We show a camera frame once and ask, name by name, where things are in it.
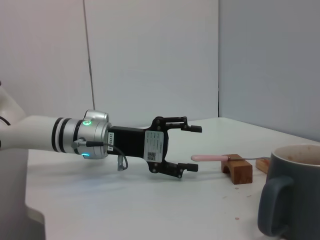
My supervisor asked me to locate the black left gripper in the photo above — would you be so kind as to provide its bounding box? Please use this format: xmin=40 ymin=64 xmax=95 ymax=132
xmin=109 ymin=115 xmax=203 ymax=180

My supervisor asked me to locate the pink handled metal spoon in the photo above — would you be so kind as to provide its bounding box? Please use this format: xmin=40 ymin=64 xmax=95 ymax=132
xmin=191 ymin=154 xmax=272 ymax=162

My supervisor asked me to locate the dark grey ceramic cup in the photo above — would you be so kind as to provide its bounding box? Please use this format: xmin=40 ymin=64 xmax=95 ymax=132
xmin=257 ymin=143 xmax=320 ymax=240

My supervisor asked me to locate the arched brown wooden block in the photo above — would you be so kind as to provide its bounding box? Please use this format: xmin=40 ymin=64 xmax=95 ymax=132
xmin=221 ymin=153 xmax=253 ymax=185

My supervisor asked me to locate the flat light stained wooden block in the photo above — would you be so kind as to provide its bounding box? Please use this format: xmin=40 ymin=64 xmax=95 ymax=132
xmin=255 ymin=158 xmax=272 ymax=175

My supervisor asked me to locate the left gripper cable with connector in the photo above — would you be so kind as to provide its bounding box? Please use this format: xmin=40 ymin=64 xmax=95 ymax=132
xmin=71 ymin=138 xmax=129 ymax=172

